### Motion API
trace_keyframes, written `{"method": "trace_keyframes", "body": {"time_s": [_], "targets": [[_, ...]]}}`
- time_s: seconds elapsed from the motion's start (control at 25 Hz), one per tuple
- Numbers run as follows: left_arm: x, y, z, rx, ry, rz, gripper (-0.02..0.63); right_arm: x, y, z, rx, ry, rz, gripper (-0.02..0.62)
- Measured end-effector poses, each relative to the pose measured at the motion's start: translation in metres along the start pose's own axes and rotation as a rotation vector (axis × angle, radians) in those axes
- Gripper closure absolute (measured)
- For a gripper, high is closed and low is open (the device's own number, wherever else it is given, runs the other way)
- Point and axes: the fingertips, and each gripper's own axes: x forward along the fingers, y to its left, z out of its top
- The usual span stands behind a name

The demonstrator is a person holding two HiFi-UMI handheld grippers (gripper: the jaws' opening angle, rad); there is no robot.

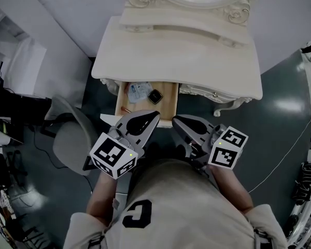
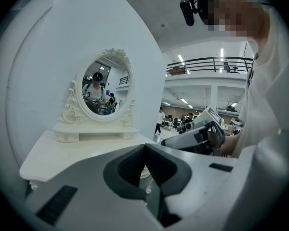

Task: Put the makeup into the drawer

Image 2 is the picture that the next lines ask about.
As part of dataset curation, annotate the white ornate dressing table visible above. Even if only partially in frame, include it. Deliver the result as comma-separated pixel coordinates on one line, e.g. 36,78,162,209
19,123,159,194

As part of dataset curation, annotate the white oval framed mirror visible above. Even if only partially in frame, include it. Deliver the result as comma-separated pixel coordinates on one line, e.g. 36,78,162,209
62,48,135,127

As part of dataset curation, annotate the person's right forearm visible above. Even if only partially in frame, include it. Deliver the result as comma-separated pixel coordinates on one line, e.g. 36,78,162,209
220,135,241,158

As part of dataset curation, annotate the black mezzanine railing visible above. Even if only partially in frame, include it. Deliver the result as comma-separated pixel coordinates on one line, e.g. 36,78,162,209
167,56,254,75

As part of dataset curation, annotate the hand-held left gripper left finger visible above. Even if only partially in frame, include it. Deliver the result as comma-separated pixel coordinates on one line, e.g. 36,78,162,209
24,143,160,231

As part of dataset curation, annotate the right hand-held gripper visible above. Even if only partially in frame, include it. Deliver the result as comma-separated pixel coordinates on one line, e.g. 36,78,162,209
160,106,226,151

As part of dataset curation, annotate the person's head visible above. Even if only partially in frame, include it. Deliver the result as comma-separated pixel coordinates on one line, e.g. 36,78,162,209
197,0,272,44

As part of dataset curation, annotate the white drawer front with knob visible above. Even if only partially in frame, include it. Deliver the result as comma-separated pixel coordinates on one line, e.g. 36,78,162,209
54,131,79,143
122,131,138,140

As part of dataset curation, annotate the person's right hand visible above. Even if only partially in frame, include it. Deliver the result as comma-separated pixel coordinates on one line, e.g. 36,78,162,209
207,129,224,155

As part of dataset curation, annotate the person's cream printed shirt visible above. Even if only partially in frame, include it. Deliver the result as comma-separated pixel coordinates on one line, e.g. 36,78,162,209
231,8,289,158

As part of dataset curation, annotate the black head camera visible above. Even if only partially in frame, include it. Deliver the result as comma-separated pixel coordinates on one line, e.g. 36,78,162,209
180,0,201,26

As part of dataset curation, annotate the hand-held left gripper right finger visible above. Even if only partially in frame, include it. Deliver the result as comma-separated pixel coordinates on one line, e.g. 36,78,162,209
145,143,239,229

